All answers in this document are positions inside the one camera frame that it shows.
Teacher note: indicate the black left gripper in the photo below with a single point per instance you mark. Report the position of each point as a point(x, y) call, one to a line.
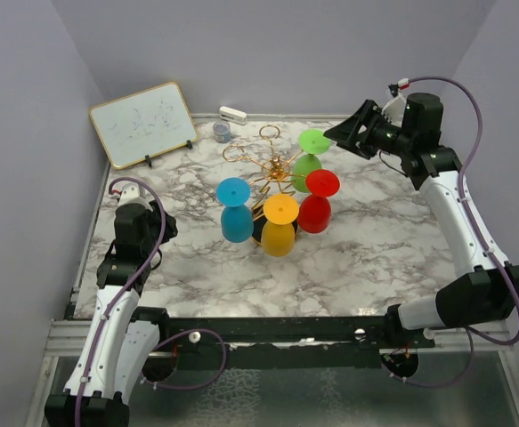
point(156, 214)

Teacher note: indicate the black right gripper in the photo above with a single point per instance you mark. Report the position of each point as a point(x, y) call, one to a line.
point(349, 132)

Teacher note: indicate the green wine glass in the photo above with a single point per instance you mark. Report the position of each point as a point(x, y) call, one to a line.
point(313, 143)

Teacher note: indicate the red wine glass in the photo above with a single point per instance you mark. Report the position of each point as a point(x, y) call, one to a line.
point(315, 211)

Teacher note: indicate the yellow wine glass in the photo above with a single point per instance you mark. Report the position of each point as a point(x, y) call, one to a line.
point(278, 234)

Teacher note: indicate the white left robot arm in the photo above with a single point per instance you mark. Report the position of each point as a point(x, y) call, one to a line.
point(122, 333)

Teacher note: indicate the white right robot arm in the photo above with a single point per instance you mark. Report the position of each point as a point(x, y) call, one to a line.
point(486, 288)

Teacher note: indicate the blue wine glass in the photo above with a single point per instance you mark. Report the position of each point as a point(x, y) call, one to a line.
point(236, 219)

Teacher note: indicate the gold-framed whiteboard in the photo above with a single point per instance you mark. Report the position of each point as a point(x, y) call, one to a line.
point(143, 125)

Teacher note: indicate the white stapler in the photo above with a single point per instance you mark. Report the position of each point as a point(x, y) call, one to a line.
point(233, 115)

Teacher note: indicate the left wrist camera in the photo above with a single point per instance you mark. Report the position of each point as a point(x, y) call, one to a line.
point(131, 193)

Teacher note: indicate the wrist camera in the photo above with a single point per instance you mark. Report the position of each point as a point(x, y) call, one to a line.
point(131, 193)
point(393, 111)

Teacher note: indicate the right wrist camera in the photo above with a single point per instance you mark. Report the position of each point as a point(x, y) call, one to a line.
point(393, 111)

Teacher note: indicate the gold wire glass rack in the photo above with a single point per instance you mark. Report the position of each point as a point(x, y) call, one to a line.
point(275, 173)

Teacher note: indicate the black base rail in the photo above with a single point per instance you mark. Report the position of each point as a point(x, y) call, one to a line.
point(199, 344)

